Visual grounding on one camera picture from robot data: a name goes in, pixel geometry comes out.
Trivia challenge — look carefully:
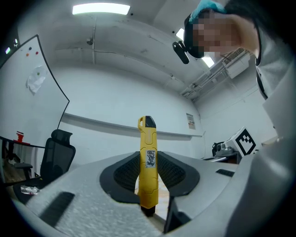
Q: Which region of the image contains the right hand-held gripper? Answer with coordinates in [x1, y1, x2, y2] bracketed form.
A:
[212, 126, 258, 161]

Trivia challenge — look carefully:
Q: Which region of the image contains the person's grey printed shirt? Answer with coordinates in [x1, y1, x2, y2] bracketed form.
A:
[254, 27, 296, 149]

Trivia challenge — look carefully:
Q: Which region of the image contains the teal head cover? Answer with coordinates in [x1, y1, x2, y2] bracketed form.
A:
[188, 0, 227, 23]

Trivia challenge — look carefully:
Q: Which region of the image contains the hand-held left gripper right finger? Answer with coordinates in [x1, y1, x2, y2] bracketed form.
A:
[157, 151, 241, 233]

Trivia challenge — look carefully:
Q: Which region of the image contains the yellow small knife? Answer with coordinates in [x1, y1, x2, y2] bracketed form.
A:
[137, 115, 160, 217]

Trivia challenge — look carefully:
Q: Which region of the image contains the wall poster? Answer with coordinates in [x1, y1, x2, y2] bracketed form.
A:
[186, 112, 197, 130]

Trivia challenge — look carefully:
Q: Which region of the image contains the person's head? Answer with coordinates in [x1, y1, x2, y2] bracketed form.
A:
[191, 9, 259, 60]

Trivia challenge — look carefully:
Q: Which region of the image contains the black mesh office chair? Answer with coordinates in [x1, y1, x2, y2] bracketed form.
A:
[12, 129, 76, 205]

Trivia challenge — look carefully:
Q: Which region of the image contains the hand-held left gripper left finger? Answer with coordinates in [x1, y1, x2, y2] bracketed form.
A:
[25, 151, 163, 237]

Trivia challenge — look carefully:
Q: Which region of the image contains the black head-worn camera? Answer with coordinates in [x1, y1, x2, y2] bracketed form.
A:
[172, 9, 205, 65]

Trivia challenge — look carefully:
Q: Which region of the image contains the crumpled white paper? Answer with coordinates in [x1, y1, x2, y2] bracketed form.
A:
[26, 65, 48, 95]

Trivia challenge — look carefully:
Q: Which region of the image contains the white air conditioner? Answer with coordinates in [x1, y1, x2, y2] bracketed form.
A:
[221, 49, 251, 80]

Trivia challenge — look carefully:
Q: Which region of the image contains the whiteboard on black stand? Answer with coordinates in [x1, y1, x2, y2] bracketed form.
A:
[0, 34, 70, 149]

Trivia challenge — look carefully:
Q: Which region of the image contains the clear plastic packet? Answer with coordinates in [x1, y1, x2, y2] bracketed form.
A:
[20, 186, 39, 195]

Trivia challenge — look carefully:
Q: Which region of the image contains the red plastic holder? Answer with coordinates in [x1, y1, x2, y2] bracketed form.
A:
[13, 131, 25, 143]

